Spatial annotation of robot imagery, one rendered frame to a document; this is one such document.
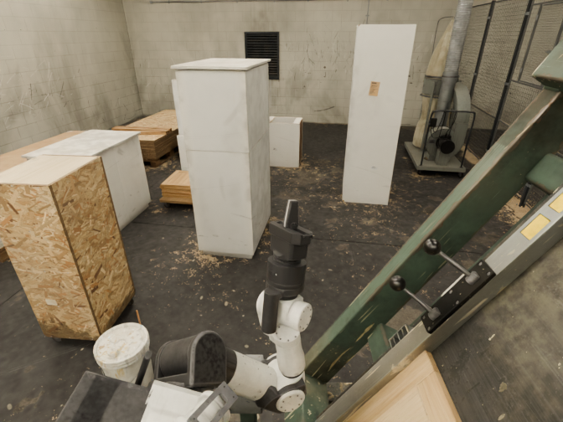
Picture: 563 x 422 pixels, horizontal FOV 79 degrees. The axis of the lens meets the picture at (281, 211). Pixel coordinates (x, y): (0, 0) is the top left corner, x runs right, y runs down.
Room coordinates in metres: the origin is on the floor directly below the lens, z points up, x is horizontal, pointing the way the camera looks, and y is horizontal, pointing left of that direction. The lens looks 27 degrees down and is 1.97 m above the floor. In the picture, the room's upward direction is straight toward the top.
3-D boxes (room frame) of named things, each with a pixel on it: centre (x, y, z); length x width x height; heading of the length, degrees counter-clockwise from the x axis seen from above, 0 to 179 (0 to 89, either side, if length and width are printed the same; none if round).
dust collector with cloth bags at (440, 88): (5.58, -2.54, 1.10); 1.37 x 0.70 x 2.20; 170
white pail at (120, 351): (1.43, 0.94, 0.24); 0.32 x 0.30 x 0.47; 170
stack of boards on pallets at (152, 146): (6.61, 2.33, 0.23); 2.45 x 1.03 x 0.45; 170
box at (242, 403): (0.81, 0.13, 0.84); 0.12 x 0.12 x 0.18; 89
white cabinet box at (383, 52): (4.29, -1.13, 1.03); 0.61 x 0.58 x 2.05; 170
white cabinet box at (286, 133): (5.60, -0.04, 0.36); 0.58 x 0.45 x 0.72; 80
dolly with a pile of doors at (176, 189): (4.09, 1.24, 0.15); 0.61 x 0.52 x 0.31; 170
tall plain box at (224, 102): (3.20, 0.47, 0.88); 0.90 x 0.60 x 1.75; 170
